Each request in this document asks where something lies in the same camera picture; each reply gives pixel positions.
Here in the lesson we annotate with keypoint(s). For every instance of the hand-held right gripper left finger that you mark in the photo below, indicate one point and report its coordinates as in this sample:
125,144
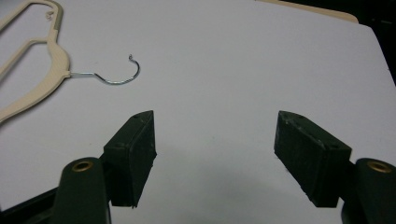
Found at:
129,158

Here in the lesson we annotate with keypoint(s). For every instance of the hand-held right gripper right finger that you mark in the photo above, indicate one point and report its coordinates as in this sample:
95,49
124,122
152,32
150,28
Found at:
314,155

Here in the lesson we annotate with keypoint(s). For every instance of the beige clothes hanger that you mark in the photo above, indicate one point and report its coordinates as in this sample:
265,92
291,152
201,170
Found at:
57,73

